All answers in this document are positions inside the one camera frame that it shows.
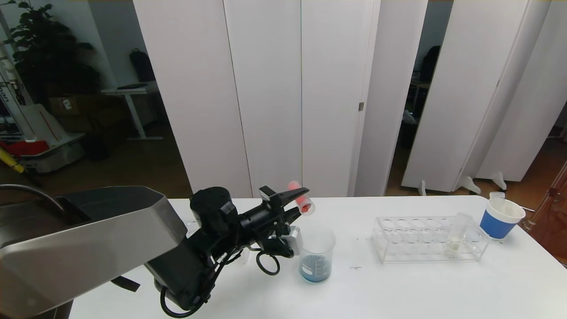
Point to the brown cardboard box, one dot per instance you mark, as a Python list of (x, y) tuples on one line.
[(75, 106)]

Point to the white flat board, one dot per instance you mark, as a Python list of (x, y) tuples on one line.
[(44, 124)]

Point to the black chair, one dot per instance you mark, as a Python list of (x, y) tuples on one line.
[(429, 64)]

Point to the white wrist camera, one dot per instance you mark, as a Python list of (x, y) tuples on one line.
[(295, 239)]

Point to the clear glass beaker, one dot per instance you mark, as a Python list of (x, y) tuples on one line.
[(319, 257)]

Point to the grey plastic crate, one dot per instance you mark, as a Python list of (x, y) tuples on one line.
[(57, 160)]

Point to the white partition panel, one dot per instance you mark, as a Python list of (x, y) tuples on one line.
[(190, 88), (332, 88), (270, 88), (460, 88), (385, 88), (509, 79), (531, 110)]

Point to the pale liquid test tube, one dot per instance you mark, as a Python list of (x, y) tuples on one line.
[(456, 239)]

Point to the white upright machine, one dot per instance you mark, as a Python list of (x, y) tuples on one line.
[(9, 97)]

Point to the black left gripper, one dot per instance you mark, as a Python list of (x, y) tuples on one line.
[(271, 203)]

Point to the dark green potted plant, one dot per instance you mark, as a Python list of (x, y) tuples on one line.
[(48, 57)]

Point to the transparent acrylic frame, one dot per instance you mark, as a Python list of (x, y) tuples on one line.
[(553, 208)]

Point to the blue and white paper cup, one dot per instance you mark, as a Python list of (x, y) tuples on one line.
[(496, 223)]

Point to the white partition foot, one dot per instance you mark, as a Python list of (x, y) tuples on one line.
[(499, 181), (421, 189), (470, 185)]

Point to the red plastic item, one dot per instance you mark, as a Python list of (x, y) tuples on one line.
[(26, 148)]

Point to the black and silver left robot arm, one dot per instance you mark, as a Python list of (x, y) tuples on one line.
[(88, 248)]

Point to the red pigment test tube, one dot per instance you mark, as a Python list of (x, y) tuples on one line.
[(497, 195), (305, 206)]

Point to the black bin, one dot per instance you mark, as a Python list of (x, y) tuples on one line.
[(97, 148)]

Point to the black backpack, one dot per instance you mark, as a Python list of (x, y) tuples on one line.
[(141, 66)]

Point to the white standing desk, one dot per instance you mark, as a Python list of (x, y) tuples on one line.
[(128, 91)]

